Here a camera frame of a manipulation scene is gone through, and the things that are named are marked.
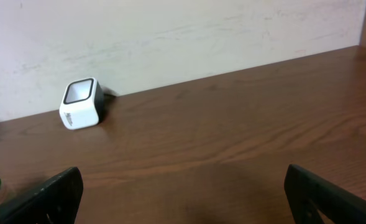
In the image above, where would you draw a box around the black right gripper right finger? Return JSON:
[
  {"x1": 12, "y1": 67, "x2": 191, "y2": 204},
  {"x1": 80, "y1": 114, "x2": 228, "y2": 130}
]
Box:
[{"x1": 284, "y1": 164, "x2": 366, "y2": 224}]

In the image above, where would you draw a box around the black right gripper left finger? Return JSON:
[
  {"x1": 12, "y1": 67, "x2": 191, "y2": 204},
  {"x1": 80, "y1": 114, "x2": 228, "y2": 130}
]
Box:
[{"x1": 0, "y1": 167, "x2": 83, "y2": 224}]

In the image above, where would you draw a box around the white barcode scanner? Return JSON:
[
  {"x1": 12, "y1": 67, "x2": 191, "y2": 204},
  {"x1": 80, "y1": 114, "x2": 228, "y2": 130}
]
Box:
[{"x1": 59, "y1": 77, "x2": 104, "y2": 130}]

